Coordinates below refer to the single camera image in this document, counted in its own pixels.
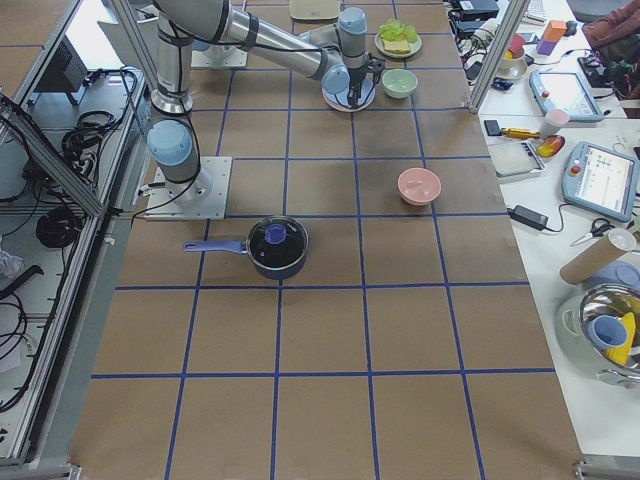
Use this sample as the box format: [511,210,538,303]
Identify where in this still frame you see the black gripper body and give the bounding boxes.
[347,54,385,95]

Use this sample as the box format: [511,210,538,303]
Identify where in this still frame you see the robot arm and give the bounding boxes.
[146,1,385,188]

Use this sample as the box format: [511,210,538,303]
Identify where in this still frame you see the cream plate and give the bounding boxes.
[322,90,376,113]

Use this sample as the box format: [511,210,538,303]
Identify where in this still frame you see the green bowl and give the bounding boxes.
[382,69,418,99]

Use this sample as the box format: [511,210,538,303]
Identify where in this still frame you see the bread slice on plate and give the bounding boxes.
[381,39,411,55]

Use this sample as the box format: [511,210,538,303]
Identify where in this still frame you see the light green plate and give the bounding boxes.
[375,35,423,59]

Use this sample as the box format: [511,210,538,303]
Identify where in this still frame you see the green lettuce leaf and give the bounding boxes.
[378,18,419,43]

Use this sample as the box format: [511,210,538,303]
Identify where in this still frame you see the cream toaster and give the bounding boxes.
[289,0,342,21]

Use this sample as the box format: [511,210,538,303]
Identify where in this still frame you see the pink bowl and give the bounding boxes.
[397,167,442,206]

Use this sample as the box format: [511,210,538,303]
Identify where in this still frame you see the white bowl with fruit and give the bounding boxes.
[496,34,528,80]

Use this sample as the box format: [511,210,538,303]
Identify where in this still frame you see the glass pot lid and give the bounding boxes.
[248,216,308,269]

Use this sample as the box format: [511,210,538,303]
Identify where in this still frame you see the silver digital scale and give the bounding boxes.
[488,141,546,180]

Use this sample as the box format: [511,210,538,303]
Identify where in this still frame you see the purple block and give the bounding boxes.
[536,20,567,56]

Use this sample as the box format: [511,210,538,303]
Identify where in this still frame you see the teach pendant far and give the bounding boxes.
[529,71,604,123]

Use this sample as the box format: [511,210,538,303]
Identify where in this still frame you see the teach pendant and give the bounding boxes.
[562,142,639,222]
[529,71,604,123]

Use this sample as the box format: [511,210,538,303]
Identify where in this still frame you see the black power adapter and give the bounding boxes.
[507,205,548,231]

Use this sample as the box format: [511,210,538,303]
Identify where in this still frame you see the teach pendant near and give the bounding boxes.
[562,142,639,222]

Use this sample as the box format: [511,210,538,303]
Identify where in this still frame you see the scissors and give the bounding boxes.
[571,217,614,246]

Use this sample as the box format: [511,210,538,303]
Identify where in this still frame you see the black electronics box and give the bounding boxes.
[34,36,88,105]

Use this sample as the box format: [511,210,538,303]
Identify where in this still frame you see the cardboard tube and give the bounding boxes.
[559,228,637,285]

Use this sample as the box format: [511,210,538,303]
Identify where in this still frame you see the blue cup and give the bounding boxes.
[586,315,628,351]

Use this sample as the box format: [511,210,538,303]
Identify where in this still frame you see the steel mixing bowl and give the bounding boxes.
[555,284,639,388]

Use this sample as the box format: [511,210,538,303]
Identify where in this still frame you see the gold screwdriver handle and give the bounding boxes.
[501,128,541,139]

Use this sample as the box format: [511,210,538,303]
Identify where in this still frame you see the aluminium frame post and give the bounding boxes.
[468,0,529,114]

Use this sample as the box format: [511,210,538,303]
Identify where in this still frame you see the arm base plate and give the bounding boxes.
[144,156,232,221]

